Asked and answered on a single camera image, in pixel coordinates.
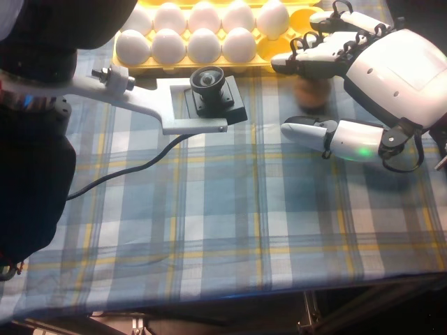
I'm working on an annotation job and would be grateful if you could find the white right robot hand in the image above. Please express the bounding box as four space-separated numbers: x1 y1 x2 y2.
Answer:
270 0 447 174

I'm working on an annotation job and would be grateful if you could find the yellowish brown egg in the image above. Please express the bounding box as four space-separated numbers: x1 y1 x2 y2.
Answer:
294 77 332 113

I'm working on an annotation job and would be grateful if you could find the yellow plastic egg carton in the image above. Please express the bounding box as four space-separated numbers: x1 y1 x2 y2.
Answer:
110 0 326 75

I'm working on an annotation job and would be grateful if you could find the blue plaid tablecloth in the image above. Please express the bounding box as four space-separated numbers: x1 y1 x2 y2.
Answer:
0 0 447 320

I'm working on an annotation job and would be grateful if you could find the black robot body housing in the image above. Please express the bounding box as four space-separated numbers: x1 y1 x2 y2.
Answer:
0 0 138 282

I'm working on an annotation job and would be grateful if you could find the black camera module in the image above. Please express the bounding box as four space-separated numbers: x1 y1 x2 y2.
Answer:
184 65 248 125

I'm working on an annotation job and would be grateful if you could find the white camera mounting bracket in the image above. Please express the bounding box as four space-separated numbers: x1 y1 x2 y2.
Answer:
0 64 228 136

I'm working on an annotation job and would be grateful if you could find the metal table frame leg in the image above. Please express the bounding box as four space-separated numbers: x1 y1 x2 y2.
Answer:
131 313 146 335
298 290 323 335

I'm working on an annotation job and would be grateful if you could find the black camera cable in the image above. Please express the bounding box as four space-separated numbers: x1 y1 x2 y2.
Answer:
66 133 189 202

